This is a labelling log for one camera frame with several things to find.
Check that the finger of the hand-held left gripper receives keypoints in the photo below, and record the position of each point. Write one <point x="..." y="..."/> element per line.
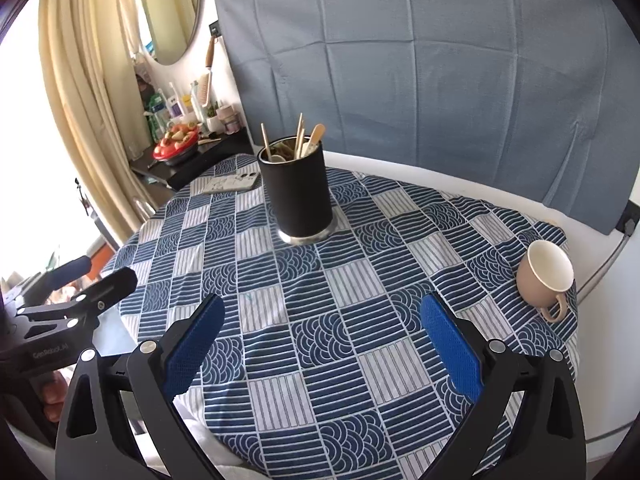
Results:
<point x="70" y="270"/>
<point x="115" y="285"/>

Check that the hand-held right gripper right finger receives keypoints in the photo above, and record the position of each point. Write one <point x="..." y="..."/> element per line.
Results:
<point x="450" y="350"/>

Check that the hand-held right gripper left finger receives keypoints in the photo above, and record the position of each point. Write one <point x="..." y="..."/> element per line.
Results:
<point x="192" y="350"/>

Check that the black utensil holder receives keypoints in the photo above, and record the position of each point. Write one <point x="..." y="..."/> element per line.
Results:
<point x="300" y="195"/>

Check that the person's left hand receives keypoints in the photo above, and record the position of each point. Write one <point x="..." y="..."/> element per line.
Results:
<point x="52" y="400"/>

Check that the orange box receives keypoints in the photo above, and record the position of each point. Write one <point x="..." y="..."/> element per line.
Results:
<point x="97" y="260"/>

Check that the beige cup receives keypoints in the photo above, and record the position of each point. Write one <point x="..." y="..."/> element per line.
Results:
<point x="537" y="295"/>

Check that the blue patterned tablecloth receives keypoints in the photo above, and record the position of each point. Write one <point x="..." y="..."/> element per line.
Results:
<point x="350" y="310"/>

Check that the clear drinking glass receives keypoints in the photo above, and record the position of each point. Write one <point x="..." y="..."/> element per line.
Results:
<point x="135" y="152"/>

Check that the red bowl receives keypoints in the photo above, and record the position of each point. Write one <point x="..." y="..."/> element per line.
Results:
<point x="172" y="154"/>

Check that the black side table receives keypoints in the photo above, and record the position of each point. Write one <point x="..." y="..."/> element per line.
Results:
<point x="200" y="166"/>

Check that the white phone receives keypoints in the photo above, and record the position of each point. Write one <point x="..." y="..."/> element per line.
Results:
<point x="225" y="182"/>

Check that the clear plastic bottle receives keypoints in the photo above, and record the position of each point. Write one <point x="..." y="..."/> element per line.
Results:
<point x="159" y="115"/>

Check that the cream curtain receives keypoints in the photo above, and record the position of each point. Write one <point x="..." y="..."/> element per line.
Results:
<point x="85" y="85"/>

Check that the white bottle purple label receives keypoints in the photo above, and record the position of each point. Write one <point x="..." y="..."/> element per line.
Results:
<point x="176" y="107"/>

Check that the small potted plant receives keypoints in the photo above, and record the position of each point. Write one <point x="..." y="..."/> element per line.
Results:
<point x="213" y="117"/>

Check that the white tube bottle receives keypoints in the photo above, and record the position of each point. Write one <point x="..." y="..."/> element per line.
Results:
<point x="196" y="105"/>

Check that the pink jar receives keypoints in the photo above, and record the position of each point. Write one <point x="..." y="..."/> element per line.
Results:
<point x="230" y="120"/>

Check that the wooden flat spatula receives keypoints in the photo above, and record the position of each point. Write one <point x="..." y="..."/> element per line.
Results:
<point x="317" y="135"/>

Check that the blue-grey backdrop cloth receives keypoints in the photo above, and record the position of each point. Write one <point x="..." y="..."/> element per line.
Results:
<point x="425" y="60"/>

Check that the round wall mirror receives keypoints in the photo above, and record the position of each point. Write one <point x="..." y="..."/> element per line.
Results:
<point x="170" y="10"/>

